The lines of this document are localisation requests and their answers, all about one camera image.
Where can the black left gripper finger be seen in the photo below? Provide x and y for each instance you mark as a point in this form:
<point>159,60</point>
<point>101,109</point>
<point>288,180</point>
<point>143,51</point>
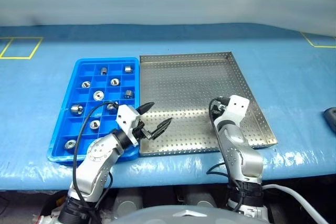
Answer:
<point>162,127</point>
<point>145,108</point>

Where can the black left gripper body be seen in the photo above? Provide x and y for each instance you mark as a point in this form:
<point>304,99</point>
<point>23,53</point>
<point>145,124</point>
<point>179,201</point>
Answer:
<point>140,129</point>

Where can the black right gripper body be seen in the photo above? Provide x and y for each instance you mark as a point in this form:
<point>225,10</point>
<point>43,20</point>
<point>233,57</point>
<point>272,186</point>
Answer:
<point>223,101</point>

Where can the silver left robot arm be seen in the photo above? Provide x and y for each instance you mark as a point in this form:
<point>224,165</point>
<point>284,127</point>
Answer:
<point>97,153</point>

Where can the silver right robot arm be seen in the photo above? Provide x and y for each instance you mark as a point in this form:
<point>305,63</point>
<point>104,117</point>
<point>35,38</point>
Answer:
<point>236,150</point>

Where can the blue compartment tray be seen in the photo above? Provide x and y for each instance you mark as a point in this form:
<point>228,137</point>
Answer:
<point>86,73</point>

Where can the perforated metal tray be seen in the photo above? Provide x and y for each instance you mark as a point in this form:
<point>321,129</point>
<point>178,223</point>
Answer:
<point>183,82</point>

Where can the blue plastic table cover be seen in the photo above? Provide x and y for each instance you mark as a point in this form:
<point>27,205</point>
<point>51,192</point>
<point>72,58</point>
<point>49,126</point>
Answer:
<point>288,77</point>

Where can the grey rounded robot torso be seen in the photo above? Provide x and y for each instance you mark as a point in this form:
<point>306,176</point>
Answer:
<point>183,216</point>

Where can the dark grey flat object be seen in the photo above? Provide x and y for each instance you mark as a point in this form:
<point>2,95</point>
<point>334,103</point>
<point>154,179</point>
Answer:
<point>331,117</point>

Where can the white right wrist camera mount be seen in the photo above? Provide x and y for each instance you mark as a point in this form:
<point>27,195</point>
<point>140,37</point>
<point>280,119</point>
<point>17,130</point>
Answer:
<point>237,106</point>

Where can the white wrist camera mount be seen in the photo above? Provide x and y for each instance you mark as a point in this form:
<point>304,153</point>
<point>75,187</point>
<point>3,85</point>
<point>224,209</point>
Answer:
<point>124,115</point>
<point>237,106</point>

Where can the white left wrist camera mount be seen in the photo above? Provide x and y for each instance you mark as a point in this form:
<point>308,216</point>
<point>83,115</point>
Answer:
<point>124,115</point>

